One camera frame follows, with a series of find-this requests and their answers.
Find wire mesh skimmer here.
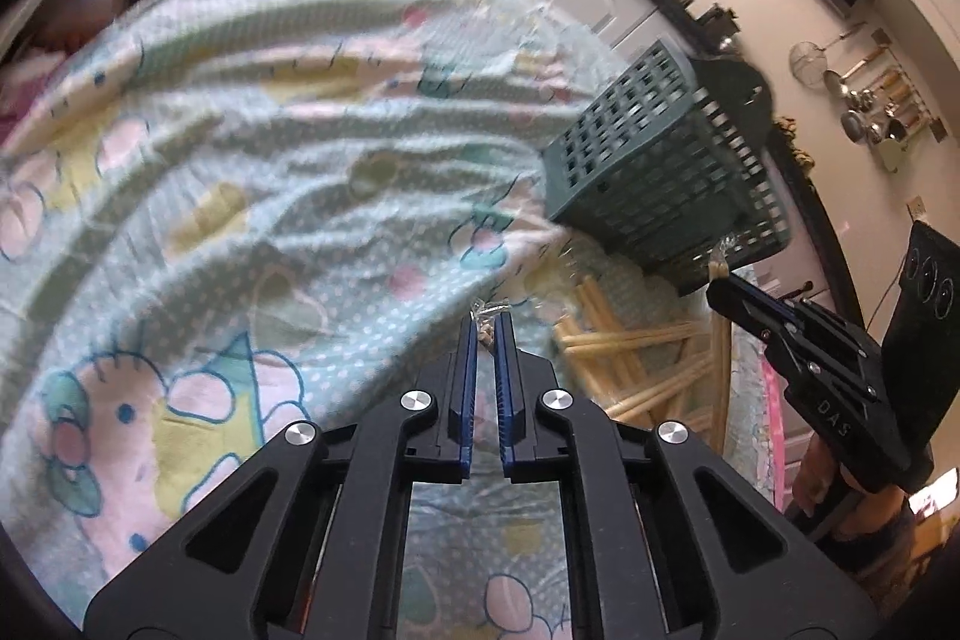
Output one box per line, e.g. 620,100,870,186
788,21,866,88

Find black coffee pot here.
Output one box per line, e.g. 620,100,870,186
697,3,740,52

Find dark green utensil basket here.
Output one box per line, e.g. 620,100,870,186
544,39,791,294

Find cartoon print tablecloth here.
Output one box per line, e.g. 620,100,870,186
0,0,767,640

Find person's right hand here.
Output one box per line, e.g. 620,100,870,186
793,435,914,581

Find black kitchen countertop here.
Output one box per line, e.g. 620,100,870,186
652,0,864,326

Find steel ladle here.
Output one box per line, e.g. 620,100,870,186
821,42,890,103

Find black tracker box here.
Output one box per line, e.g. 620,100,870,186
882,221,960,452

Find bamboo chopsticks on table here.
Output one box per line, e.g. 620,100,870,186
553,276,715,447

